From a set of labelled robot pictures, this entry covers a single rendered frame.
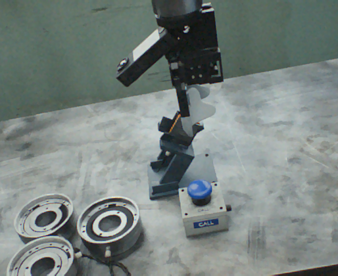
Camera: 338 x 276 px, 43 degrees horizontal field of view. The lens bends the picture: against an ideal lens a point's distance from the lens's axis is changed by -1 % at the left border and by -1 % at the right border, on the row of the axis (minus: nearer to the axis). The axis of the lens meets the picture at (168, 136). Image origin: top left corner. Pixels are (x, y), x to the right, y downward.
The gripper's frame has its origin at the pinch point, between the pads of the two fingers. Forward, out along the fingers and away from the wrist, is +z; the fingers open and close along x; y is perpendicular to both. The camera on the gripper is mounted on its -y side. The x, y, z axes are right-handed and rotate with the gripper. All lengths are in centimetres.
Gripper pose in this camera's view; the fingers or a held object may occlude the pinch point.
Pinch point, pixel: (185, 123)
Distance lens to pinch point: 75.8
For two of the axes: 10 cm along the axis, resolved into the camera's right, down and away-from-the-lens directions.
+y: 9.8, -1.8, -0.4
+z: 1.7, 8.1, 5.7
